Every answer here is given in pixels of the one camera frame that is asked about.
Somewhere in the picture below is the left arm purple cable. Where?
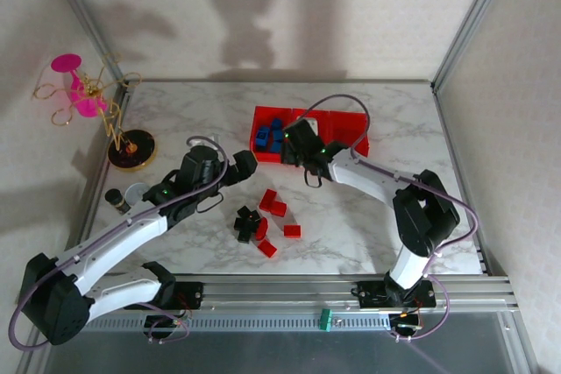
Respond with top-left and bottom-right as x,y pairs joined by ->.
9,136 -> 230,351

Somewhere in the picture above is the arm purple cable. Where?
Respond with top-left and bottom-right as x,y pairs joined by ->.
9,136 -> 230,351
303,94 -> 479,342

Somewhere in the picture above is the small black connector box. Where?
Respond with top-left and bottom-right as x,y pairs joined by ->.
143,314 -> 186,332
388,313 -> 423,332

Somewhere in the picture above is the aluminium side frame rail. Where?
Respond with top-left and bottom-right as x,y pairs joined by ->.
65,83 -> 133,261
432,84 -> 491,277

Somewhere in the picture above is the grey metal panel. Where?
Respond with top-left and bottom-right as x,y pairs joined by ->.
41,328 -> 525,374

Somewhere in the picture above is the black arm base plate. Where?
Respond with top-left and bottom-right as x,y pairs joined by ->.
124,280 -> 205,311
356,279 -> 437,310

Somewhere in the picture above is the gripper thin black cable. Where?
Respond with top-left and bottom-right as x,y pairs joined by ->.
303,166 -> 326,190
195,191 -> 224,214

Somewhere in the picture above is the right gripper thin black cable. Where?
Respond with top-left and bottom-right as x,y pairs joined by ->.
303,166 -> 326,190

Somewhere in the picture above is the small black jar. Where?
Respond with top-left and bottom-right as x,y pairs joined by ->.
104,188 -> 133,216

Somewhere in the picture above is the grey slotted cable duct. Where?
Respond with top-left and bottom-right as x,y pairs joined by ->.
85,311 -> 395,333

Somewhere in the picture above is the pink plastic wine glass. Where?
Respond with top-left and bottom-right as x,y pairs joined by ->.
50,53 -> 109,120

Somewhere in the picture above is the left gripper thin black cable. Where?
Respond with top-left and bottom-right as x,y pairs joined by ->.
195,191 -> 224,214

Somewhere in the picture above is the aluminium mounting rail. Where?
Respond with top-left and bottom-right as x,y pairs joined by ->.
173,274 -> 515,310

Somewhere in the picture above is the aluminium frame post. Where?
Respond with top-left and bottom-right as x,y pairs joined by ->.
430,0 -> 515,91
42,0 -> 129,87

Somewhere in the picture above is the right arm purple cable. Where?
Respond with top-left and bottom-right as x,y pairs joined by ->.
303,94 -> 479,342

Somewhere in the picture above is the gold wire glass rack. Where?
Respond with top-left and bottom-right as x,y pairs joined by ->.
33,53 -> 160,173

